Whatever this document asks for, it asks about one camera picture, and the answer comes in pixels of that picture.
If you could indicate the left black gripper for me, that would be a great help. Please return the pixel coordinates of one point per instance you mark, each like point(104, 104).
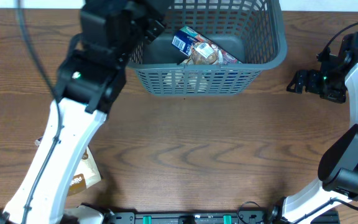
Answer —
point(150, 33)

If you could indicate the white brown snack bag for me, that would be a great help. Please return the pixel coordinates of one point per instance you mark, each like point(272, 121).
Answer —
point(86, 175)

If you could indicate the blue tissue multipack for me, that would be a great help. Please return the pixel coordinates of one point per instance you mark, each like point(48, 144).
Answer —
point(185, 38)

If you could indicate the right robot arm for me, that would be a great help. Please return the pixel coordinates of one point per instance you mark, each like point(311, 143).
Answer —
point(337, 180)

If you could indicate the grey plastic basket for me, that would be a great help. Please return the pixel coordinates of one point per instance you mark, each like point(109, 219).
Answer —
point(252, 32)

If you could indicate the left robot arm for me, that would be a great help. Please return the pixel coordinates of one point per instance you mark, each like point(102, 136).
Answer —
point(89, 81)

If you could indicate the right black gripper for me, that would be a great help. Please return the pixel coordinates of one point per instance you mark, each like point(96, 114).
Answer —
point(311, 86)

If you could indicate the beige snack bag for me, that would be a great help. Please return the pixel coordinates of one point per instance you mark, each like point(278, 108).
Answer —
point(201, 54)

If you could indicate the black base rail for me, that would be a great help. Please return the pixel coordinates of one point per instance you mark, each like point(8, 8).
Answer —
point(197, 217)

